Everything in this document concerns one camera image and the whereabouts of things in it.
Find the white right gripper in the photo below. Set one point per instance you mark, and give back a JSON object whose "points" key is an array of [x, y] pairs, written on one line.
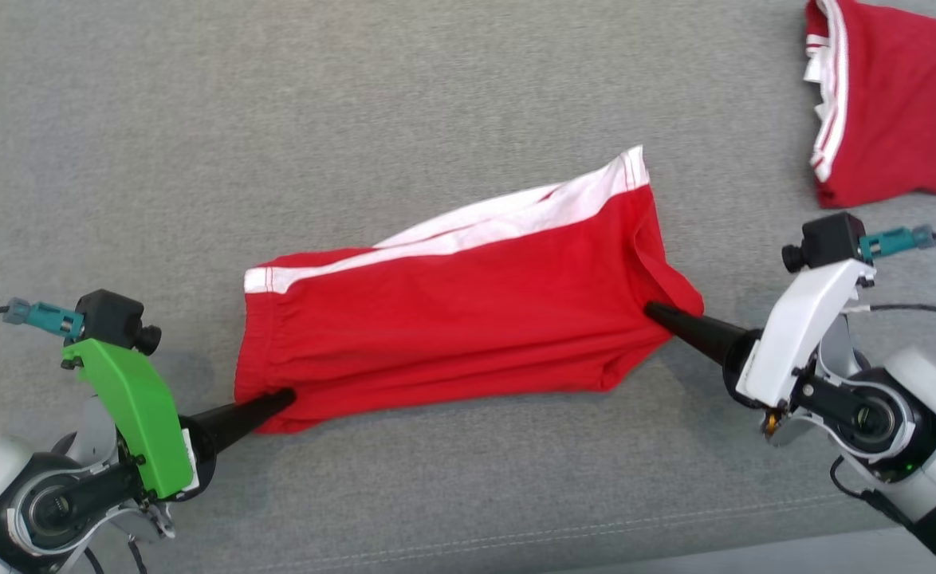
{"points": [[803, 327]]}

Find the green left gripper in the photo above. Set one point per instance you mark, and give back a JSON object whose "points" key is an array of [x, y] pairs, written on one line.
{"points": [[137, 414]]}

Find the red shorts white side stripe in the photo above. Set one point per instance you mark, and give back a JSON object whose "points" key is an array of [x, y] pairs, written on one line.
{"points": [[452, 319]]}

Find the red basketball jersey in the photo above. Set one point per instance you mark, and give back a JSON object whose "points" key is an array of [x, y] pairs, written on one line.
{"points": [[906, 104]]}

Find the grey fabric sofa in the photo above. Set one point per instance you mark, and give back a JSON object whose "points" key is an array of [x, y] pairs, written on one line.
{"points": [[277, 119]]}

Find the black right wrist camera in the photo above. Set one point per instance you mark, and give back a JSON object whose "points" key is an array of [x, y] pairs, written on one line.
{"points": [[827, 239]]}

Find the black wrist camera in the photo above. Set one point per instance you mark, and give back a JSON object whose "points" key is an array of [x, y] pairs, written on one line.
{"points": [[109, 319], [827, 239]]}

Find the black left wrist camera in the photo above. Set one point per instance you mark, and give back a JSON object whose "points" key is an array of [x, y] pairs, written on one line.
{"points": [[109, 319]]}

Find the teal right camera connector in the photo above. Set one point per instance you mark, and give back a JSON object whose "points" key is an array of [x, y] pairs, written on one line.
{"points": [[894, 241]]}

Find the teal camera connector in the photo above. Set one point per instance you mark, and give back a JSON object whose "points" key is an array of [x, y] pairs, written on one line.
{"points": [[894, 241], [45, 316]]}

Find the teal left camera connector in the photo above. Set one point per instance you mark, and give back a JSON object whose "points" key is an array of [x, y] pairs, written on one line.
{"points": [[45, 316]]}

